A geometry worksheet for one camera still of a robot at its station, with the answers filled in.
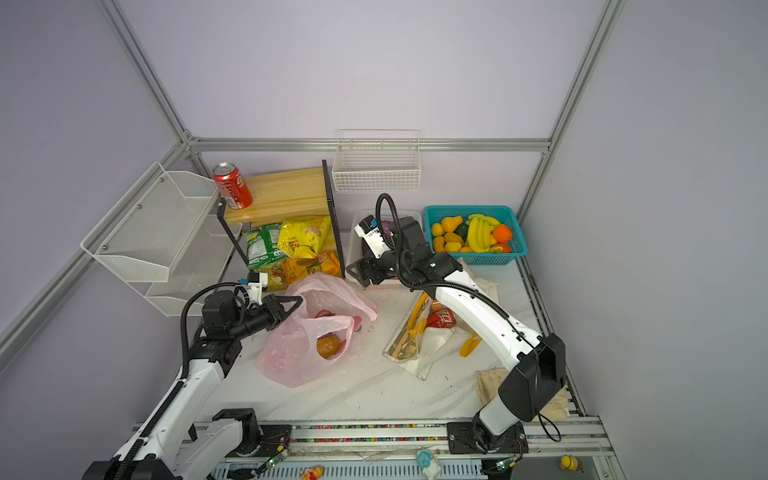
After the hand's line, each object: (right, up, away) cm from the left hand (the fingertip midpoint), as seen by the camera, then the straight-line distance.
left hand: (301, 301), depth 76 cm
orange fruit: (+65, +20, +33) cm, 75 cm away
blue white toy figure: (+33, -38, -9) cm, 51 cm away
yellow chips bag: (-3, +17, +11) cm, 21 cm away
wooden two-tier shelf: (-3, +30, +8) cm, 31 cm away
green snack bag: (-16, +15, +13) cm, 26 cm away
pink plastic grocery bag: (+8, -6, -10) cm, 14 cm away
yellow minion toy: (+66, -37, -8) cm, 76 cm away
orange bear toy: (+6, -39, -9) cm, 40 cm away
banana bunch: (+56, +21, +33) cm, 69 cm away
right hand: (+15, +11, -3) cm, 19 cm away
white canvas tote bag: (+32, -9, -3) cm, 34 cm away
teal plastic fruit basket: (+48, +16, +31) cm, 59 cm away
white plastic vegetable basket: (+11, +15, +29) cm, 34 cm away
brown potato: (+5, -15, +9) cm, 18 cm away
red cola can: (+39, -7, +12) cm, 42 cm away
